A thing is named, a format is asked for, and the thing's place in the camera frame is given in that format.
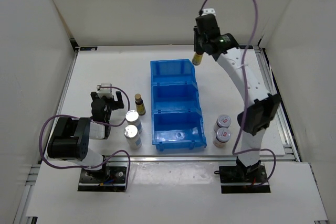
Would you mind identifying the brown bottle yellow label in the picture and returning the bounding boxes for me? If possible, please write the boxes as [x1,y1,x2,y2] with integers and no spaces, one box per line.
[192,52,203,66]
[134,93,146,115]

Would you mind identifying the red-label lid jar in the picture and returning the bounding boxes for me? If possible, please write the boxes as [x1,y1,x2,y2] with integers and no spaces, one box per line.
[213,127,231,148]
[214,114,232,132]

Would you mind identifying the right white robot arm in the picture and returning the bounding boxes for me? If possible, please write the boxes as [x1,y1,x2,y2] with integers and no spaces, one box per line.
[194,13,281,182]

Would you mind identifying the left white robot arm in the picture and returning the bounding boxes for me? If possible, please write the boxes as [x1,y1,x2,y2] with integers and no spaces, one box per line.
[47,89,124,183]

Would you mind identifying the rear silver-lid white jar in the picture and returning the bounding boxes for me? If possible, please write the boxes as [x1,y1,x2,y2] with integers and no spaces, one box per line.
[125,110,142,134]

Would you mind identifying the silver-lid white jar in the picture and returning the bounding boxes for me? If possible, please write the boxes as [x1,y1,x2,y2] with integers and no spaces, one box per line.
[124,125,142,150]
[125,110,142,134]

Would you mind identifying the front silver-lid white jar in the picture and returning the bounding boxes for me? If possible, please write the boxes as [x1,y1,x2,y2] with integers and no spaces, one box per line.
[124,125,142,150]

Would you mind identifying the left blue corner label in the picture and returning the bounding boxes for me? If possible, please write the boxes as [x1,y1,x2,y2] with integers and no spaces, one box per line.
[79,47,98,51]

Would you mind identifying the blue three-compartment plastic bin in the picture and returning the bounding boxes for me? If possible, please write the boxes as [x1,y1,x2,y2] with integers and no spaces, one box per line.
[150,59,207,152]

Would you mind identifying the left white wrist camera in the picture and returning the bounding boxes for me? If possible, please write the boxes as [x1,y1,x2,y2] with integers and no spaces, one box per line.
[97,82,113,99]

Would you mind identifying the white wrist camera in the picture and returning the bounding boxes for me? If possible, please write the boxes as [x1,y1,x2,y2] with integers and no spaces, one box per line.
[199,8,216,16]
[97,82,113,99]

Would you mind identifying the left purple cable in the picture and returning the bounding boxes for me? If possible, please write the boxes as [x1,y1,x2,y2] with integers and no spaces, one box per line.
[38,87,131,191]

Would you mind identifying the purple cable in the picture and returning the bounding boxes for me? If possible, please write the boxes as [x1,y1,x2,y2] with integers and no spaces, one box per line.
[201,0,276,187]
[38,87,131,191]

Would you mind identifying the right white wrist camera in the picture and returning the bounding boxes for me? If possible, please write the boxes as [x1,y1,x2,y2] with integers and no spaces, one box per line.
[199,8,216,16]

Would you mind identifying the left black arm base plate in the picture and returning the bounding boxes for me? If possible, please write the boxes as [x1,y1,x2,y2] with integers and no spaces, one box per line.
[77,162,129,193]

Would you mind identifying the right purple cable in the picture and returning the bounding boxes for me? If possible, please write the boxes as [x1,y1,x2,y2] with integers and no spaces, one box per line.
[201,0,276,187]

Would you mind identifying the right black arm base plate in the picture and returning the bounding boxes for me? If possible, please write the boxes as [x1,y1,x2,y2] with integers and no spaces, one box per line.
[214,159,275,194]

